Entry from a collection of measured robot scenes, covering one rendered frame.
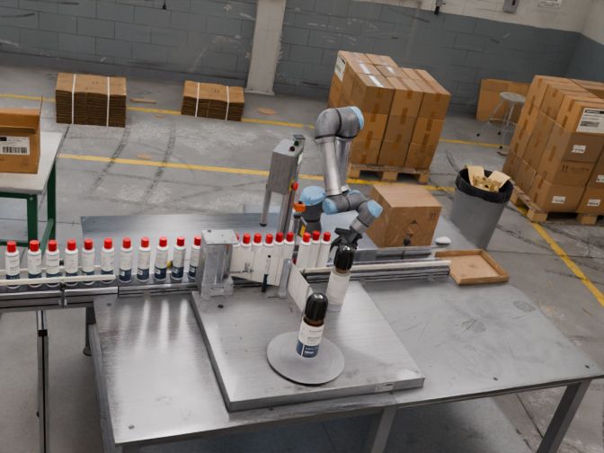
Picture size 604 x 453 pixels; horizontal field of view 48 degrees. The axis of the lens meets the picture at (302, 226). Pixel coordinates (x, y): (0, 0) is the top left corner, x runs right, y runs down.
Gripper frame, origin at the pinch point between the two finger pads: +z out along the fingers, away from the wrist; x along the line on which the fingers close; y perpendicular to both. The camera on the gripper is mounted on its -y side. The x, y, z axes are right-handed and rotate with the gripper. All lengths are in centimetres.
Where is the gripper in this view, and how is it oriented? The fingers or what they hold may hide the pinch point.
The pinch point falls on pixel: (328, 259)
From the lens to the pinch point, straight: 326.1
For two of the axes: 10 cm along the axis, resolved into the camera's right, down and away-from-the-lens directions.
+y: 3.3, 5.0, -8.0
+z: -6.1, 7.6, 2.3
